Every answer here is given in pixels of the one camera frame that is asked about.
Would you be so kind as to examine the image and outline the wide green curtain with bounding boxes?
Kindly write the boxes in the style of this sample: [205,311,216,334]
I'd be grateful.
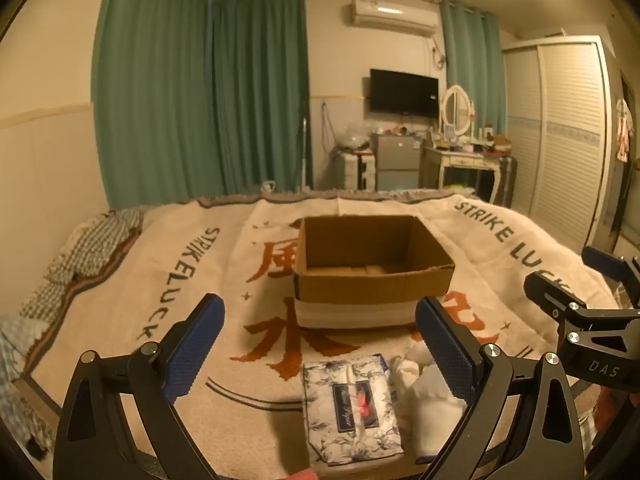
[94,0,217,209]

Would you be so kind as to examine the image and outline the white air conditioner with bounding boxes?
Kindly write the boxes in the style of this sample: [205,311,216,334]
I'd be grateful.
[344,0,440,37]

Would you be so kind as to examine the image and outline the floral tissue pack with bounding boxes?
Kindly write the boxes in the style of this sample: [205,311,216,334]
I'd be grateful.
[301,354,406,467]

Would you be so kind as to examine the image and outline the clear plastic bag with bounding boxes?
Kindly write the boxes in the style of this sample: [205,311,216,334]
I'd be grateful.
[335,122,374,154]

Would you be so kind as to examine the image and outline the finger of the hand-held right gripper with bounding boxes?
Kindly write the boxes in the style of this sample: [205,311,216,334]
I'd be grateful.
[581,246,640,309]
[523,271,589,327]

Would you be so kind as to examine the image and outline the hanging pink cloth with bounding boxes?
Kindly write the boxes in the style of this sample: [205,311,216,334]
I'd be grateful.
[615,97,634,164]

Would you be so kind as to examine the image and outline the grey mini fridge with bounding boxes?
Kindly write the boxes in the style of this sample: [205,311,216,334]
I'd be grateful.
[372,132,422,191]

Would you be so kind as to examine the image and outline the cream printed blanket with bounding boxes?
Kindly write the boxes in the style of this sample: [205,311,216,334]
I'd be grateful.
[22,191,617,477]

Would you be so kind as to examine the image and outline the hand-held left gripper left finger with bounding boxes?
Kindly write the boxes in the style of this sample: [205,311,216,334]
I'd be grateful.
[52,294,226,480]

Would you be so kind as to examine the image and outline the black wall television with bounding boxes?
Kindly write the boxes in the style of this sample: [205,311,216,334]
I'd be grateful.
[369,68,440,117]

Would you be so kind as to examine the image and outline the oval white vanity mirror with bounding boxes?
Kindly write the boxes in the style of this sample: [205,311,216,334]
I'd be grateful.
[438,84,475,142]

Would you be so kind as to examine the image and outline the white slatted wardrobe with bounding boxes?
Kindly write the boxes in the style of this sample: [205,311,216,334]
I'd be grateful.
[501,35,622,247]

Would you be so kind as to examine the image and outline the checkered bedding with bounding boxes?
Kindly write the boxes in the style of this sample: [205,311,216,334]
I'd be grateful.
[0,207,147,443]

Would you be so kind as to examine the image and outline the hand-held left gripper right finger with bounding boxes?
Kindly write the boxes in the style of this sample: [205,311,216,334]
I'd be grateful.
[415,296,586,480]

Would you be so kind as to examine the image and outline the narrow green curtain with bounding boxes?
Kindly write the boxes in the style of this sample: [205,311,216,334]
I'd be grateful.
[439,0,509,137]

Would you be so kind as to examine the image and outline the white tissues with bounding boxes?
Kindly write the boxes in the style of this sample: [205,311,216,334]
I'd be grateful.
[387,342,472,464]

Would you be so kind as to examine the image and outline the cardboard box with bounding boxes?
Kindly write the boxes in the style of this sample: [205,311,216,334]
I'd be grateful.
[292,215,456,331]

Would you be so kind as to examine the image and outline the thin white pole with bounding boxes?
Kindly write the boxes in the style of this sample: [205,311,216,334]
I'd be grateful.
[301,100,309,194]

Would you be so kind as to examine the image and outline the white dressing table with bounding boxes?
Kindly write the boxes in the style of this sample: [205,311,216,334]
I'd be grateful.
[419,136,517,207]

